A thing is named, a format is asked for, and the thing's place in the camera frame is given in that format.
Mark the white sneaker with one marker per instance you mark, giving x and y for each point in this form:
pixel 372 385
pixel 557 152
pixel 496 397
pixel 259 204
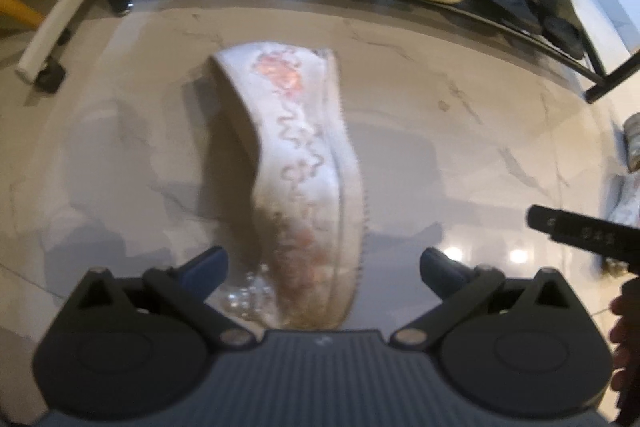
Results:
pixel 632 142

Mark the wooden chair leg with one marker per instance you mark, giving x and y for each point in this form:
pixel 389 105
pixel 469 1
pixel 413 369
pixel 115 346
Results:
pixel 17 9

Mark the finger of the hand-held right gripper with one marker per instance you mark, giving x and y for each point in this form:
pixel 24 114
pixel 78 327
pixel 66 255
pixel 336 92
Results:
pixel 545 219

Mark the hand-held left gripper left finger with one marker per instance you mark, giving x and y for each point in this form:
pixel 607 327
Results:
pixel 207 272

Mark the white chair leg with caster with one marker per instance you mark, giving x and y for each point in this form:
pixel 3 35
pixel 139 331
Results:
pixel 55 27

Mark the person's right hand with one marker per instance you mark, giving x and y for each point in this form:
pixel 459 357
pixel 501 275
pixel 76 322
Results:
pixel 627 327

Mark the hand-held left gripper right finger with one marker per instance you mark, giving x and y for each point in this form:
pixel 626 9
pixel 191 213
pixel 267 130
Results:
pixel 440 274

